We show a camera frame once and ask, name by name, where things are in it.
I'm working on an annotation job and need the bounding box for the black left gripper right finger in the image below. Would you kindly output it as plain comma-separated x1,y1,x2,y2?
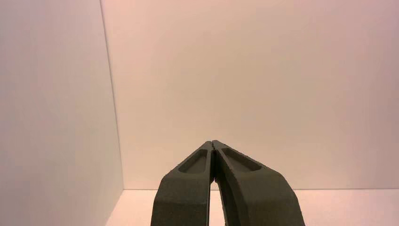
213,140,305,226

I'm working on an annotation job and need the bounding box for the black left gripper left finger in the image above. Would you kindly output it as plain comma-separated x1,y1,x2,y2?
151,141,215,226

